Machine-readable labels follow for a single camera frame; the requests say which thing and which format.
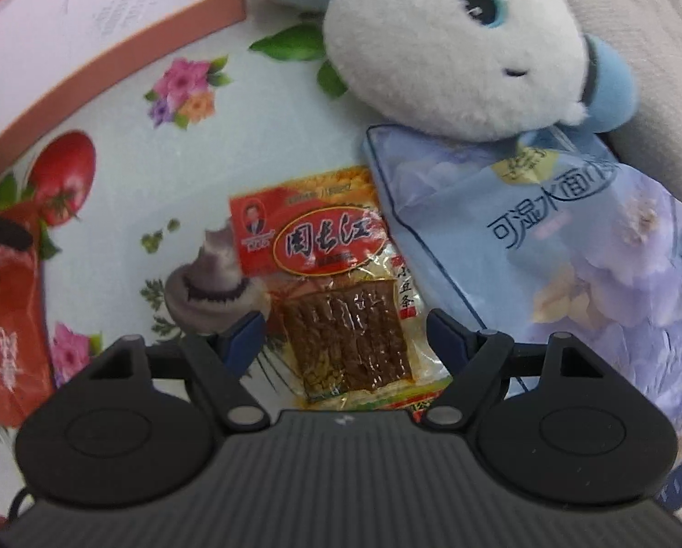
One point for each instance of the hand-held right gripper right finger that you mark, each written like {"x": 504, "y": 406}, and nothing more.
{"x": 449, "y": 338}

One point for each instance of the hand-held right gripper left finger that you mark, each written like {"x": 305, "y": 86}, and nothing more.
{"x": 243, "y": 338}

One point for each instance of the floral printed cloth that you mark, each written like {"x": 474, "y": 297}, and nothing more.
{"x": 129, "y": 200}

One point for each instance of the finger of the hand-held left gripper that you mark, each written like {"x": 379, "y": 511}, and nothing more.
{"x": 4, "y": 222}

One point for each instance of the pale blue tissue pack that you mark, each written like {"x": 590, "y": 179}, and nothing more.
{"x": 575, "y": 251}

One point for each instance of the pink box lid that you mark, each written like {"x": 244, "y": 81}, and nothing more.
{"x": 84, "y": 28}

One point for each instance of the orange-red snack packet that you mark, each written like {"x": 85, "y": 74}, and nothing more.
{"x": 15, "y": 325}

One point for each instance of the grey duvet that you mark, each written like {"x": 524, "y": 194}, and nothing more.
{"x": 649, "y": 40}

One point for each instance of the white and blue plush toy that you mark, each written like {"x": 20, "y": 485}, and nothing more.
{"x": 432, "y": 40}

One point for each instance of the yellow and red snack packet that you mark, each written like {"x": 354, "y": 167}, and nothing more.
{"x": 329, "y": 274}

